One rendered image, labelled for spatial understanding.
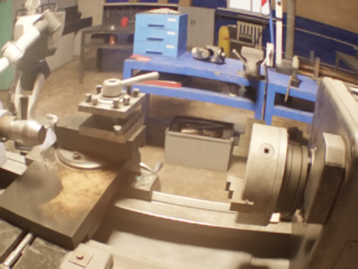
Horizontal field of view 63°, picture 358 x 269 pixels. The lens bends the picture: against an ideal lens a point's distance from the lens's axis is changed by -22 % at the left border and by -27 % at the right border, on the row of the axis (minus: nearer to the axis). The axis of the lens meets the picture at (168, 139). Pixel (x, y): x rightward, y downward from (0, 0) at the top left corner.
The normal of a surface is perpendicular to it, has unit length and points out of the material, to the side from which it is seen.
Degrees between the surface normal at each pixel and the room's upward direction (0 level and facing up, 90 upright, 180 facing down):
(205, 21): 90
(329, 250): 90
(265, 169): 53
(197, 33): 90
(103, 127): 0
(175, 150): 90
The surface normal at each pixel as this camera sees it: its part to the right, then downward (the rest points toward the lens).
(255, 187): -0.24, 0.12
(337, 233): -0.26, 0.41
